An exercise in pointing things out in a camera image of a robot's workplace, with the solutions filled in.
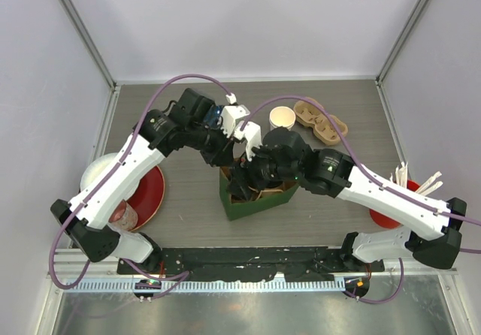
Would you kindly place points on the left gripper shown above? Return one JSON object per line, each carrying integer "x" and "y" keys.
{"x": 224, "y": 153}

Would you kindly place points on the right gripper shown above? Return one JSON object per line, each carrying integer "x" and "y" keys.
{"x": 239, "y": 184}

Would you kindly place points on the green paper bag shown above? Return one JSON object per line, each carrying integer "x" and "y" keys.
{"x": 266, "y": 199}

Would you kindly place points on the stack of white paper cups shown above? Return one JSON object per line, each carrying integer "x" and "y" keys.
{"x": 282, "y": 117}

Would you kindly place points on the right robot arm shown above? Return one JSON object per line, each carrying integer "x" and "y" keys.
{"x": 425, "y": 233}

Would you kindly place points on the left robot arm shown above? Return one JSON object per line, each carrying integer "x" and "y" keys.
{"x": 85, "y": 218}

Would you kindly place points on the blue ceramic dish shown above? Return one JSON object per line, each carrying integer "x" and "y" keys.
{"x": 213, "y": 118}

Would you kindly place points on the red plate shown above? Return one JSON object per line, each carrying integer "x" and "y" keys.
{"x": 148, "y": 196}

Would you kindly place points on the white bowl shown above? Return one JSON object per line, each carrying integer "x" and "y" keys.
{"x": 95, "y": 169}

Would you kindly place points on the pink patterned cup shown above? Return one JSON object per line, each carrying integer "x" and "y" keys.
{"x": 124, "y": 217}

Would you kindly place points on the red cup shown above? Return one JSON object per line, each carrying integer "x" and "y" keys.
{"x": 386, "y": 222}

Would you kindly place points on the paper wrapped straw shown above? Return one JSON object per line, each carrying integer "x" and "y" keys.
{"x": 400, "y": 175}
{"x": 430, "y": 185}

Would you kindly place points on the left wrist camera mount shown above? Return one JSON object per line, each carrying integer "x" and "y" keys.
{"x": 232, "y": 114}

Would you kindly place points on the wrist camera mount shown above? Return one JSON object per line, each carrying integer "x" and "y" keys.
{"x": 250, "y": 134}
{"x": 232, "y": 114}

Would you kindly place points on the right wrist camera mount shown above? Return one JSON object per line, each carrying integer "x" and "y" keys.
{"x": 250, "y": 134}

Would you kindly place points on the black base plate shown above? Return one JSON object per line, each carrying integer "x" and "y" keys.
{"x": 297, "y": 264}

